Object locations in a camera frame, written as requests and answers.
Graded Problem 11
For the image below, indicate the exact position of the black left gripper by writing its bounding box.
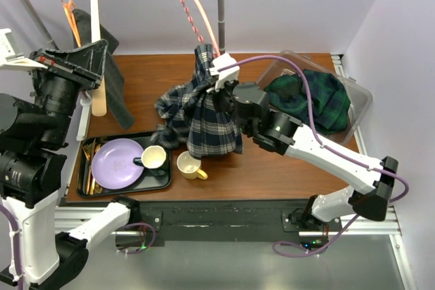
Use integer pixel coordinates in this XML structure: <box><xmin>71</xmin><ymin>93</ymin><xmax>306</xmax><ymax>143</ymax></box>
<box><xmin>27</xmin><ymin>36</ymin><xmax>109</xmax><ymax>143</ymax></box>

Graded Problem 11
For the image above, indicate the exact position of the navy beige plaid skirt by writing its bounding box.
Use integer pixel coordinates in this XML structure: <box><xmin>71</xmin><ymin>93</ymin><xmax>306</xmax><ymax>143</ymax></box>
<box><xmin>150</xmin><ymin>43</ymin><xmax>243</xmax><ymax>160</ymax></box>

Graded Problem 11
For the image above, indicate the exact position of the black dotted skirt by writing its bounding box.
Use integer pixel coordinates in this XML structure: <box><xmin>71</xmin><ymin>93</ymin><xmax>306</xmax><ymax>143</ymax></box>
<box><xmin>73</xmin><ymin>9</ymin><xmax>135</xmax><ymax>130</ymax></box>

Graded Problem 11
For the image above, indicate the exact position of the orange plastic hanger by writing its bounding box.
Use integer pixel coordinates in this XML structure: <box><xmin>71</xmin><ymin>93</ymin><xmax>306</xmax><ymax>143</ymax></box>
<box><xmin>63</xmin><ymin>0</ymin><xmax>82</xmax><ymax>47</ymax></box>

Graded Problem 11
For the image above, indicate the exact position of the green plaid skirt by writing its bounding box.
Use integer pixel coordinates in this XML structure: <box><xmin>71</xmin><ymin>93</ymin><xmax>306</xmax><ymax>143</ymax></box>
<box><xmin>264</xmin><ymin>69</ymin><xmax>351</xmax><ymax>135</ymax></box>

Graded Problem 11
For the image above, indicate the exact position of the pink plastic hanger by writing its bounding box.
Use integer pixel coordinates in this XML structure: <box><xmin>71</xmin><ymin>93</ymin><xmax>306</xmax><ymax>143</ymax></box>
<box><xmin>179</xmin><ymin>0</ymin><xmax>222</xmax><ymax>58</ymax></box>

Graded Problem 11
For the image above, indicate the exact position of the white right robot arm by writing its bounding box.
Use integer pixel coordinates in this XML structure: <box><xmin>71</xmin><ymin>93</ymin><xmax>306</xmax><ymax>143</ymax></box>
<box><xmin>207</xmin><ymin>81</ymin><xmax>398</xmax><ymax>231</ymax></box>

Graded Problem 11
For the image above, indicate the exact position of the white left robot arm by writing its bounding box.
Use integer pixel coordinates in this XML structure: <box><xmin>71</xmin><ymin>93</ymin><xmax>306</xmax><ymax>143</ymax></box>
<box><xmin>1</xmin><ymin>39</ymin><xmax>141</xmax><ymax>289</ymax></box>

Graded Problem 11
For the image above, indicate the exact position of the yellow mug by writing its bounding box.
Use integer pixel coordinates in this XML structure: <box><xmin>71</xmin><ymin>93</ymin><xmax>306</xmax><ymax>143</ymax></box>
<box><xmin>177</xmin><ymin>151</ymin><xmax>208</xmax><ymax>180</ymax></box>

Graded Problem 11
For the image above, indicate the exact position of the dark green mug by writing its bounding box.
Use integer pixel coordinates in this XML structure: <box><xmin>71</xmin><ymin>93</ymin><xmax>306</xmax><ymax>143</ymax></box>
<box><xmin>133</xmin><ymin>145</ymin><xmax>168</xmax><ymax>176</ymax></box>

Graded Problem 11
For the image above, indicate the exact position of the gold cutlery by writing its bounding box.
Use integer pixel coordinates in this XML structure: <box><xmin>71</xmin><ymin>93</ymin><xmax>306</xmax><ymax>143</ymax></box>
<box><xmin>77</xmin><ymin>138</ymin><xmax>103</xmax><ymax>197</ymax></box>

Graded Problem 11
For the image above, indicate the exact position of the purple plate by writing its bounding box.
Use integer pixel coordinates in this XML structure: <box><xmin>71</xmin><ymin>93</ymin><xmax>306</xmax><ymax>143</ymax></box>
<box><xmin>91</xmin><ymin>139</ymin><xmax>144</xmax><ymax>189</ymax></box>

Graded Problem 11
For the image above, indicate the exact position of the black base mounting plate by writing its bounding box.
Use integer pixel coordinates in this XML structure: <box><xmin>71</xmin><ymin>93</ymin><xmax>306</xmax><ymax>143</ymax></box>
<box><xmin>101</xmin><ymin>198</ymin><xmax>344</xmax><ymax>249</ymax></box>

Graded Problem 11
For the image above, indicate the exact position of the clear plastic bin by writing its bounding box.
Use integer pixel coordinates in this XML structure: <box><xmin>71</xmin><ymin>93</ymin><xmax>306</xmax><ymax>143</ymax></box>
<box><xmin>256</xmin><ymin>50</ymin><xmax>372</xmax><ymax>145</ymax></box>

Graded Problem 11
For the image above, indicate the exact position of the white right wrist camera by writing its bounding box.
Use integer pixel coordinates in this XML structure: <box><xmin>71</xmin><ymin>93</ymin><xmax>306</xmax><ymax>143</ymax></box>
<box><xmin>207</xmin><ymin>53</ymin><xmax>240</xmax><ymax>94</ymax></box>

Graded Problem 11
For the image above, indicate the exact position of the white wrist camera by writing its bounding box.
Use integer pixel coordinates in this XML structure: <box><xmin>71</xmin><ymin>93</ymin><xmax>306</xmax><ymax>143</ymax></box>
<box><xmin>1</xmin><ymin>29</ymin><xmax>48</xmax><ymax>71</ymax></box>
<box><xmin>207</xmin><ymin>53</ymin><xmax>240</xmax><ymax>94</ymax></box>

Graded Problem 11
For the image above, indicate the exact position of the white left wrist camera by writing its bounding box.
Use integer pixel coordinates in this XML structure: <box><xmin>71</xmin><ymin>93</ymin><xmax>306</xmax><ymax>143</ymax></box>
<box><xmin>1</xmin><ymin>29</ymin><xmax>48</xmax><ymax>71</ymax></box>

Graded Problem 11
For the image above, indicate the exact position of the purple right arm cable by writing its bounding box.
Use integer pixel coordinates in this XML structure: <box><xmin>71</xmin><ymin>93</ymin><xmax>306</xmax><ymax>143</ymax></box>
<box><xmin>219</xmin><ymin>54</ymin><xmax>411</xmax><ymax>202</ymax></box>

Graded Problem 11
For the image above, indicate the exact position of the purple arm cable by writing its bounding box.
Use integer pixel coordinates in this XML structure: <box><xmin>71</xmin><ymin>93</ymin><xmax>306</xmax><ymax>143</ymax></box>
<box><xmin>0</xmin><ymin>206</ymin><xmax>24</xmax><ymax>290</ymax></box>
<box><xmin>219</xmin><ymin>54</ymin><xmax>411</xmax><ymax>202</ymax></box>

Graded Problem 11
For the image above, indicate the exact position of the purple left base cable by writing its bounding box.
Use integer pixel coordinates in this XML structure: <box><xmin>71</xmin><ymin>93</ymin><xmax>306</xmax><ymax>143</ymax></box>
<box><xmin>117</xmin><ymin>221</ymin><xmax>157</xmax><ymax>255</ymax></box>

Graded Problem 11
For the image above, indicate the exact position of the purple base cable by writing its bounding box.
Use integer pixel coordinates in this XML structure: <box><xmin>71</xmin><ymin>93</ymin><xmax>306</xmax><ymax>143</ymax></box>
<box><xmin>271</xmin><ymin>213</ymin><xmax>360</xmax><ymax>259</ymax></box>
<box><xmin>117</xmin><ymin>221</ymin><xmax>157</xmax><ymax>255</ymax></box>

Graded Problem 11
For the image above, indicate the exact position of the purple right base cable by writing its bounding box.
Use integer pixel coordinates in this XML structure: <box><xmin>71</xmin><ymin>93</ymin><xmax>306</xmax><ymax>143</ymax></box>
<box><xmin>271</xmin><ymin>213</ymin><xmax>360</xmax><ymax>259</ymax></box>

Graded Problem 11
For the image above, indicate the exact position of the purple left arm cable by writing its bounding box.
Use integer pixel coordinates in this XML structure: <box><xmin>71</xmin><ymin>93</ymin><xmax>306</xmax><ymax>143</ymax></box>
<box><xmin>0</xmin><ymin>206</ymin><xmax>24</xmax><ymax>290</ymax></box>

